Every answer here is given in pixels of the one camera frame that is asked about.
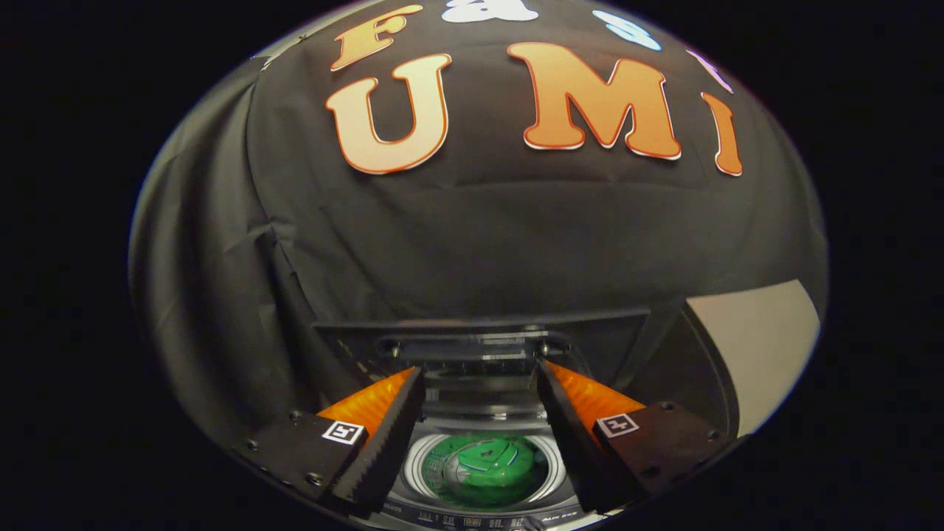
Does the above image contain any black backdrop cloth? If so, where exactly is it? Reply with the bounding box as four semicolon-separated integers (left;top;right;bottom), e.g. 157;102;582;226
129;0;828;458

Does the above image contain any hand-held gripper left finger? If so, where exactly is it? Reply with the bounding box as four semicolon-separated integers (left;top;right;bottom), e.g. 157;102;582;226
232;367;427;512

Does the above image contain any green polo shirt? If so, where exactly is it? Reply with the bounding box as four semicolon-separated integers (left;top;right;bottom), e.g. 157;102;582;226
422;434;550;510

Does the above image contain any grey side table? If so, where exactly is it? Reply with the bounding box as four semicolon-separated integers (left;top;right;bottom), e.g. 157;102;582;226
686;279;821;437

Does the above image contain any grey top-load washing machine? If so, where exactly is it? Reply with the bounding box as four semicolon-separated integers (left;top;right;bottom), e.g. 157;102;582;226
313;308;651;531

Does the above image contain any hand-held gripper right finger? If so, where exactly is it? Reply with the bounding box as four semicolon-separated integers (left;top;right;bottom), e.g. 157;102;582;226
535;359;740;515

